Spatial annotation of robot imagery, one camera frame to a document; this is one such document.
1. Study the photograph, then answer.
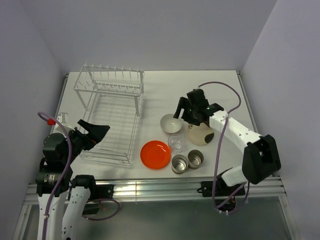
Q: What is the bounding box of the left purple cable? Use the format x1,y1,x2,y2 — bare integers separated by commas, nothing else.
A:
37,111,121,240

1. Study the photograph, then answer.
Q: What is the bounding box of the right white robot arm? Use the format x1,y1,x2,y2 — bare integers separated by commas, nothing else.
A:
173,89,282,195

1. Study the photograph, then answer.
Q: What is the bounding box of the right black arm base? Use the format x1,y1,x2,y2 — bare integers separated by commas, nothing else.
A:
196,180,246,197

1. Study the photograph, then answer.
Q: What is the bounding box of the left steel cup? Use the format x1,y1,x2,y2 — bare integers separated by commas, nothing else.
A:
171,154,189,175

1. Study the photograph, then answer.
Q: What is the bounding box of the clear plastic cup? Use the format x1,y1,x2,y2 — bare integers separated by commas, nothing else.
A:
168,133,185,154

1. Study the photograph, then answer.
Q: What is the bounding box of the aluminium table rail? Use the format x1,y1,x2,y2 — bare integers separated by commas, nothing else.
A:
23,176,287,206

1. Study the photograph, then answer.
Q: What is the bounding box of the orange plastic plate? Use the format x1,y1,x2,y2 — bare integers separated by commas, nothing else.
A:
140,140,171,170

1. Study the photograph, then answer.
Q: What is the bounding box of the steel cup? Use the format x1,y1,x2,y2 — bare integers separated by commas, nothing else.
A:
187,149,204,170
171,154,189,175

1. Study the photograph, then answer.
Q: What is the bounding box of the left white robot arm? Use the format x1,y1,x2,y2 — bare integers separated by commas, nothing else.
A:
36,112,110,240

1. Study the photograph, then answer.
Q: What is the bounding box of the white wire dish rack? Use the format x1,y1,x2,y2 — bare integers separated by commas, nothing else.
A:
73,63,145,167

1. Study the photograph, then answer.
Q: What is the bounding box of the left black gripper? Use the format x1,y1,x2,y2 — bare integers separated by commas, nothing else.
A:
62,118,109,164

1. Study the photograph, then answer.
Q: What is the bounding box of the right steel cup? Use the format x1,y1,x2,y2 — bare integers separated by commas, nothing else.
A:
187,149,204,170

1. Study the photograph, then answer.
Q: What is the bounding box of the floral ceramic bowl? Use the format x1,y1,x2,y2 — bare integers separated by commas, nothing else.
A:
160,113,183,134

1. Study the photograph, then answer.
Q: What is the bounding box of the beige plate with black spot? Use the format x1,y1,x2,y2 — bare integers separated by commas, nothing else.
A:
186,123,215,146

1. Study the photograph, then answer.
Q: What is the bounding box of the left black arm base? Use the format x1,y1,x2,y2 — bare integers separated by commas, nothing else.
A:
82,184,114,216

